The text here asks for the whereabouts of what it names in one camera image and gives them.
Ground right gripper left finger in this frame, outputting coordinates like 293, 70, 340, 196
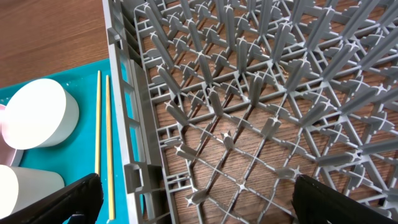
1, 173, 104, 224

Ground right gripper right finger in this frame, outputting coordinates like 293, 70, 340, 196
292, 175, 397, 224

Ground wooden chopstick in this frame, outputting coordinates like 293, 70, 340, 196
105, 75, 116, 221
95, 70, 101, 175

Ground small white cup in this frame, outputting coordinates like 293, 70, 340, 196
1, 165, 65, 218

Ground pink plate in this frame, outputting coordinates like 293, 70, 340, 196
1, 105, 24, 167

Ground large white bowl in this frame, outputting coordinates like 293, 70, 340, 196
1, 78, 80, 150

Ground grey dishwasher rack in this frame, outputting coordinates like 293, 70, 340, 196
103, 0, 397, 223

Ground teal plastic serving tray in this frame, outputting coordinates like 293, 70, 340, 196
1, 59, 129, 223

